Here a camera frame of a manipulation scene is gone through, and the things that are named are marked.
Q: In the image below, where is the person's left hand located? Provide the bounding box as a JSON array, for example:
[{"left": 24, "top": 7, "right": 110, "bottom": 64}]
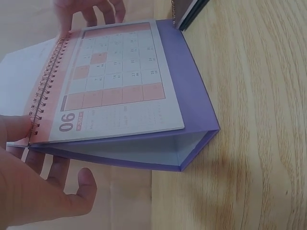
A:
[{"left": 0, "top": 115, "right": 97, "bottom": 230}]

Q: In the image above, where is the person's right hand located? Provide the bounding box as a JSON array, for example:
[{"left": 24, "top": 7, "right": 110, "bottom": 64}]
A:
[{"left": 52, "top": 0, "right": 126, "bottom": 38}]

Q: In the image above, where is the purple spiral desk calendar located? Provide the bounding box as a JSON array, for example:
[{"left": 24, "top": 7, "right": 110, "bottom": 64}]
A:
[{"left": 0, "top": 19, "right": 220, "bottom": 172}]

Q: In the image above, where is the dark spiral-bound book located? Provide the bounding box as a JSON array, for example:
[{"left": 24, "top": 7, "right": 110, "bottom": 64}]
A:
[{"left": 171, "top": 0, "right": 211, "bottom": 32}]

